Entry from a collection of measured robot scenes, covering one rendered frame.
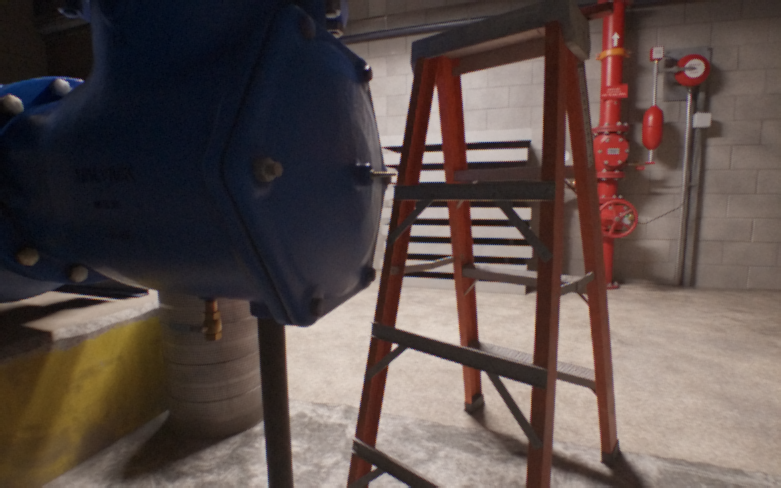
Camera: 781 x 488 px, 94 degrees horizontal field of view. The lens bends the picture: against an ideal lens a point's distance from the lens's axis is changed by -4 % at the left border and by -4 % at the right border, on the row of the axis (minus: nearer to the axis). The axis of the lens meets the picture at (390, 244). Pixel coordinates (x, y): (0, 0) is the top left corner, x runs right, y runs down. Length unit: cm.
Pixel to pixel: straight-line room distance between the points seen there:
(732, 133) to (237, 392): 409
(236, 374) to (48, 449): 54
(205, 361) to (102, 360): 33
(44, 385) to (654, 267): 410
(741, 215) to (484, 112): 238
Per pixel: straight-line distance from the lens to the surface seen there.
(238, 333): 140
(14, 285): 153
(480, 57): 111
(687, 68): 407
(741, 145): 433
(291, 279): 63
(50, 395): 150
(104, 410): 161
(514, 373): 77
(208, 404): 148
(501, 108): 400
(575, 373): 128
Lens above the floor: 80
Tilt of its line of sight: 7 degrees down
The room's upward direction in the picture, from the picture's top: straight up
